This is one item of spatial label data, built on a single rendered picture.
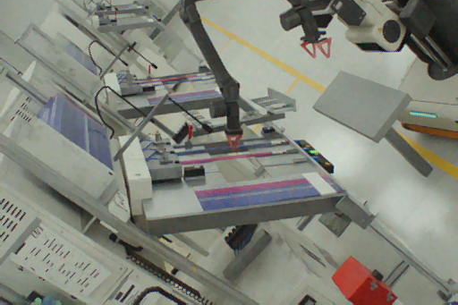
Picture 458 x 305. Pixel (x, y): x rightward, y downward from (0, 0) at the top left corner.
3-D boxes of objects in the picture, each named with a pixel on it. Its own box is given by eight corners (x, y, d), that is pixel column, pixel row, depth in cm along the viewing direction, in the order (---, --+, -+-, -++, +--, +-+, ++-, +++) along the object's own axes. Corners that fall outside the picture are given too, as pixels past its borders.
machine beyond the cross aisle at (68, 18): (193, 45, 759) (80, -47, 686) (206, 56, 684) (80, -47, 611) (128, 123, 770) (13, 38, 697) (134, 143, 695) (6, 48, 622)
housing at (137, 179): (139, 165, 251) (137, 134, 247) (153, 213, 206) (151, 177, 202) (121, 166, 249) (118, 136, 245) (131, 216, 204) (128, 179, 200)
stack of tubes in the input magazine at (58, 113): (106, 127, 241) (55, 89, 231) (114, 172, 194) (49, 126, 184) (88, 149, 242) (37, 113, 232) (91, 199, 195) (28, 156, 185)
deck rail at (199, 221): (345, 207, 206) (346, 191, 204) (347, 209, 204) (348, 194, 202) (148, 233, 189) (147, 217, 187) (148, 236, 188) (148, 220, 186)
